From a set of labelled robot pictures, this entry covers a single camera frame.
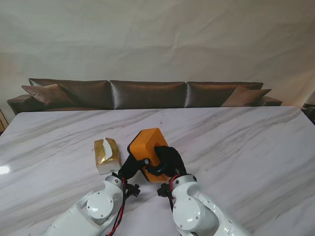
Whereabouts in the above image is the red black right arm cable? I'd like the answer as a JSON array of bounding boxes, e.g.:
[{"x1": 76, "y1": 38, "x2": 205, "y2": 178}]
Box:
[{"x1": 167, "y1": 174, "x2": 179, "y2": 212}]

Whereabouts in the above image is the orange tissue box cover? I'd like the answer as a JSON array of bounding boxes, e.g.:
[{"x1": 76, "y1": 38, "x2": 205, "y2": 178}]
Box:
[{"x1": 127, "y1": 127, "x2": 169, "y2": 184}]

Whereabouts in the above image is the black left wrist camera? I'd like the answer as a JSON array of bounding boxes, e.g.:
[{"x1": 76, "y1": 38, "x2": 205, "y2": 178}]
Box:
[{"x1": 125, "y1": 183, "x2": 141, "y2": 198}]

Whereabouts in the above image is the gold tissue pack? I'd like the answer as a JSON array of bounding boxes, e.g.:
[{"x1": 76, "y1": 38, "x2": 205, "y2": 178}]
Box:
[{"x1": 93, "y1": 137, "x2": 124, "y2": 176}]

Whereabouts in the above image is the brown throw pillow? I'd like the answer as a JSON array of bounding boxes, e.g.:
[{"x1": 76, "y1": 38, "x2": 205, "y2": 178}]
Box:
[
  {"x1": 221, "y1": 87, "x2": 272, "y2": 107},
  {"x1": 21, "y1": 84, "x2": 74, "y2": 106}
]

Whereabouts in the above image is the red black left arm cable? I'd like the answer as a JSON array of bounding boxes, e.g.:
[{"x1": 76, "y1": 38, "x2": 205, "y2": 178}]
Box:
[{"x1": 107, "y1": 178, "x2": 129, "y2": 236}]

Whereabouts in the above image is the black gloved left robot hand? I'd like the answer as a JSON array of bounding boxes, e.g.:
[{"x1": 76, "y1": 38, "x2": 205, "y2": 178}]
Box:
[{"x1": 118, "y1": 154, "x2": 151, "y2": 180}]

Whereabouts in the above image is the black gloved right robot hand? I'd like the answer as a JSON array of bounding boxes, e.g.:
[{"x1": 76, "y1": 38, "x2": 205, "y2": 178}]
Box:
[{"x1": 145, "y1": 145, "x2": 187, "y2": 177}]

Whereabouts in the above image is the red black arm cable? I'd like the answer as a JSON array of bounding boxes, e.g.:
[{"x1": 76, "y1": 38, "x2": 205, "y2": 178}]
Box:
[
  {"x1": 167, "y1": 174, "x2": 179, "y2": 212},
  {"x1": 107, "y1": 178, "x2": 129, "y2": 236}
]

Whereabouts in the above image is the dark side furniture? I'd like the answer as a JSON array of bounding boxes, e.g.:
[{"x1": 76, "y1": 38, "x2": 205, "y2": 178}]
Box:
[{"x1": 301, "y1": 102, "x2": 315, "y2": 125}]

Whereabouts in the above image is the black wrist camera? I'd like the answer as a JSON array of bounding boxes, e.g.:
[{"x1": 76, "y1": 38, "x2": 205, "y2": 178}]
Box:
[
  {"x1": 125, "y1": 183, "x2": 141, "y2": 198},
  {"x1": 157, "y1": 183, "x2": 171, "y2": 198}
]

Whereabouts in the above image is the brown leather sofa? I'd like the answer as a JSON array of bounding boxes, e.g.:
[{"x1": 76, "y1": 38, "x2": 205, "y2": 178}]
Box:
[{"x1": 6, "y1": 78, "x2": 283, "y2": 116}]

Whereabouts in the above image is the wooden slatted furniture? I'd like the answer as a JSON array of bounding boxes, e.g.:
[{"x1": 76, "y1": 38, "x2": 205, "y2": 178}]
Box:
[{"x1": 0, "y1": 108, "x2": 7, "y2": 135}]

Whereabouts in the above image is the brown sofa back cushion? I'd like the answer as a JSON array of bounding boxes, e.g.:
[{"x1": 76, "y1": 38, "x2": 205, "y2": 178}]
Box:
[
  {"x1": 186, "y1": 81, "x2": 264, "y2": 108},
  {"x1": 29, "y1": 78, "x2": 111, "y2": 109},
  {"x1": 109, "y1": 80, "x2": 187, "y2": 110}
]

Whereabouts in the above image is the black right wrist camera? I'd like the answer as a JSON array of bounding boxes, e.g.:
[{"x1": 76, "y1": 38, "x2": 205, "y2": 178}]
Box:
[{"x1": 157, "y1": 183, "x2": 171, "y2": 198}]

